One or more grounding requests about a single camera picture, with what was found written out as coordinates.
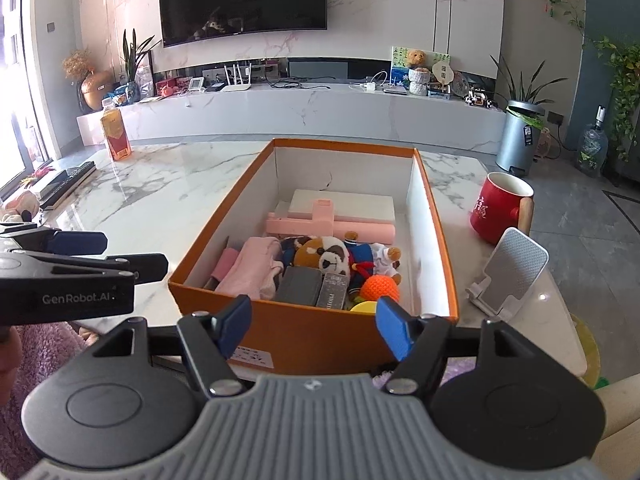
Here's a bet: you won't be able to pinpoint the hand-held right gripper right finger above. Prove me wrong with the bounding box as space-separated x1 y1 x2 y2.
375 296 546 401

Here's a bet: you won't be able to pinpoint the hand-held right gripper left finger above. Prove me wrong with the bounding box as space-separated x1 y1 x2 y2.
87 295 252 401

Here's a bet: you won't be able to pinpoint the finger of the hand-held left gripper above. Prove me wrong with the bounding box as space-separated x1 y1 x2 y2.
0 223 109 257
0 252 169 288

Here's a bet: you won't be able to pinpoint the orange crochet ball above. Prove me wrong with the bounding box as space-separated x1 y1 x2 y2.
359 274 401 304

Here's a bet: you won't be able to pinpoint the pink printed pouch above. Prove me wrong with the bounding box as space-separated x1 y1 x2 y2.
202 236 284 301

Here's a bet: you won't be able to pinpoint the small grey printed box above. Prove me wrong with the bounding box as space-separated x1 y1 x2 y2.
315 272 350 310

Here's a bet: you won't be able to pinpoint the dark brown box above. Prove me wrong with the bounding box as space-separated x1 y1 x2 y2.
273 265 326 307

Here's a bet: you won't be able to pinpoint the orange cardboard box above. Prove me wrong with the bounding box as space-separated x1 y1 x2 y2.
168 138 460 376

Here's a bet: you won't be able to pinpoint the brown plush toy blue outfit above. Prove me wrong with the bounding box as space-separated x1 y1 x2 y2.
279 232 403 287

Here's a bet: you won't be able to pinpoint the pink plastic toy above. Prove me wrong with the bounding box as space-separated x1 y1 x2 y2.
264 199 397 244

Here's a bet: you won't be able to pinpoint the white rectangular box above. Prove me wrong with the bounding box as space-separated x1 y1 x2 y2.
288 188 397 227

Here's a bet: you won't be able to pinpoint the person's left hand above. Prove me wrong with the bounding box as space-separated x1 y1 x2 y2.
0 327 24 376

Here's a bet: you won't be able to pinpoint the black keyboard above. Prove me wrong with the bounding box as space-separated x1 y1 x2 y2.
39 161 97 210

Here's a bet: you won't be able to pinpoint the purple fluffy blanket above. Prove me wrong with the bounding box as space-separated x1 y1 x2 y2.
0 321 481 480

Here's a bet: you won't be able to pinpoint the pink plush toy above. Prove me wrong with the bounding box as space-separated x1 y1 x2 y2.
0 192 42 222

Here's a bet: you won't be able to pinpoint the orange drink bottle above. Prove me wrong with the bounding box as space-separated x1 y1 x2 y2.
99 98 133 162

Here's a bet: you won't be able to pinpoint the white phone stand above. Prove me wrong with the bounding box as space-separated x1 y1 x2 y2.
464 227 550 322

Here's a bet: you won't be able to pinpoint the golden vase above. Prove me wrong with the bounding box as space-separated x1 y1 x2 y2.
79 70 115 114

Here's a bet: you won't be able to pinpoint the dried flowers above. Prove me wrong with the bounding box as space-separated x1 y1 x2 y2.
62 48 96 81

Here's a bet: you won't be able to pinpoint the snake plant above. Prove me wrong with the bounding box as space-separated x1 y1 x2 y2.
119 28 162 97

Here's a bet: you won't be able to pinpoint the white router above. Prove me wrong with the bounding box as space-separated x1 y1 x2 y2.
221 62 253 93

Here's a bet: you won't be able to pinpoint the white marble television cabinet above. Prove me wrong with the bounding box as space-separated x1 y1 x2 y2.
77 82 509 157

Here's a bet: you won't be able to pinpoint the grey pedal trash can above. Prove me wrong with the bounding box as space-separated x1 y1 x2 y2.
495 99 546 177

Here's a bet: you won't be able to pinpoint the black and white toy cars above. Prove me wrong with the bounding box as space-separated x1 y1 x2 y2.
464 90 497 109

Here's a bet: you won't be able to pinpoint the white flower pot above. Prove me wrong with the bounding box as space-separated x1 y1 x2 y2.
408 67 432 96

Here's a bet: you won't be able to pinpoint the wooden fan ornament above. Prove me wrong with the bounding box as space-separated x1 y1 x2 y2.
432 62 455 97

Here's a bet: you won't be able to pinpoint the green and blue painting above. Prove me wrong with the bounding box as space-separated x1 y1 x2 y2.
389 45 451 87

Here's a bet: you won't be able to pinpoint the clear water jug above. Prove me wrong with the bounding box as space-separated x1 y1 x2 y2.
577 105 610 177

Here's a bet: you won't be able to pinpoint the long-leaf potted plant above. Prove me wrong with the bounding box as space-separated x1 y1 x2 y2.
489 54 569 127

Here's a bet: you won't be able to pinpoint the green vine plant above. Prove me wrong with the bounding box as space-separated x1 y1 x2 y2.
516 0 640 162

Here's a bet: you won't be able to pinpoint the red mug wooden handle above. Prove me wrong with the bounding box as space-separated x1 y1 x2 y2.
468 171 535 247

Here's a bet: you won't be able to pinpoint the wall television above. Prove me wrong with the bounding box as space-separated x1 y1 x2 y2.
158 0 329 49

